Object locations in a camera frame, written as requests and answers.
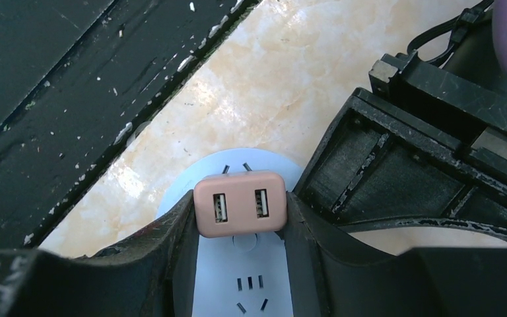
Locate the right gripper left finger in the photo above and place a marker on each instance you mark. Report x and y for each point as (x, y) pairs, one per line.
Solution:
(150, 273)

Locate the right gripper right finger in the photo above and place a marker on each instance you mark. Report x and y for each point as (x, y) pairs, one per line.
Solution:
(333, 274)

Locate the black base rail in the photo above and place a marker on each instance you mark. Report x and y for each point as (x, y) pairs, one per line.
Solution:
(76, 78)

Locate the round blue socket hub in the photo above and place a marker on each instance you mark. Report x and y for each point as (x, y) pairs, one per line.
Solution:
(238, 275)

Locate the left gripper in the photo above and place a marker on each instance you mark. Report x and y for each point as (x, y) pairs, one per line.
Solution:
(397, 155)

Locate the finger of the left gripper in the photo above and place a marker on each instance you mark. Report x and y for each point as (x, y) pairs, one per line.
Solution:
(494, 231)

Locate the pink adapter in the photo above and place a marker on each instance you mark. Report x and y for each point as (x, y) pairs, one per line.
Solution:
(240, 203)

